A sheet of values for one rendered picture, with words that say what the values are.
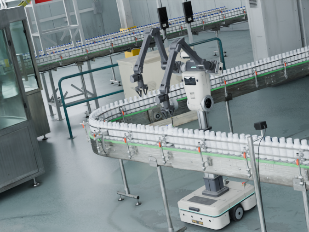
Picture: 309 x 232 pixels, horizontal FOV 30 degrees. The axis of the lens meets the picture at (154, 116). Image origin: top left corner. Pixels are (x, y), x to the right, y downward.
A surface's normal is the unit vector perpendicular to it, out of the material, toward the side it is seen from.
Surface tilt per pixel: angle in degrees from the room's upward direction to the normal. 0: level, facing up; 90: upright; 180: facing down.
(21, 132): 90
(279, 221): 0
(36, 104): 90
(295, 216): 0
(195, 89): 90
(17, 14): 90
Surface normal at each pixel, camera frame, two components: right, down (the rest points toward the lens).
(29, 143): 0.69, 0.05
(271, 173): -0.70, 0.30
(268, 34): 0.47, 0.14
